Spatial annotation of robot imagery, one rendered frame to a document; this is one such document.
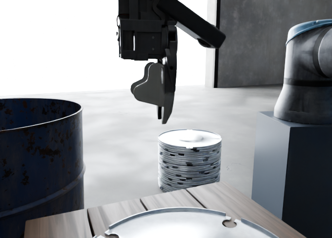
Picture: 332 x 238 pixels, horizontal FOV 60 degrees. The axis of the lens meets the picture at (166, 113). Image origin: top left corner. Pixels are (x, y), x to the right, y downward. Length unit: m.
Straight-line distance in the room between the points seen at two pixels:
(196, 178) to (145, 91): 0.88
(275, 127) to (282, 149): 0.06
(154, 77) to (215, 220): 0.24
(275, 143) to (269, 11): 5.40
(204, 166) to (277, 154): 0.54
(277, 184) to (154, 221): 0.38
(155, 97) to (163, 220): 0.20
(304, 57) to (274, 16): 5.46
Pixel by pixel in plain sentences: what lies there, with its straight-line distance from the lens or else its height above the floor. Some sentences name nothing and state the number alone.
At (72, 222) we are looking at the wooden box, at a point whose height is 0.35.
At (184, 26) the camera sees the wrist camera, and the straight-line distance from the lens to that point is 0.44.
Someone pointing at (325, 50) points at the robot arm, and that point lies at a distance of 0.69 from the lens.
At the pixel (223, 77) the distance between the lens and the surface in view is 5.39.
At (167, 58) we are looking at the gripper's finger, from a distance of 0.40.
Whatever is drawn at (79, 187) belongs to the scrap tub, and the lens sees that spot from 0.74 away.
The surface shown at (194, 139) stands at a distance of 1.29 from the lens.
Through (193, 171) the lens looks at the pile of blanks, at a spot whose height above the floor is 0.13.
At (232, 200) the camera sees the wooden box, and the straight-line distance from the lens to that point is 0.55.
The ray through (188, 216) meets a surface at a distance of 0.49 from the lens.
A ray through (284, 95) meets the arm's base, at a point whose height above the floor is 0.51.
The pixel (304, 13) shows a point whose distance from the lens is 6.81.
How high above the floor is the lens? 0.61
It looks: 12 degrees down
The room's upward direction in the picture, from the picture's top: straight up
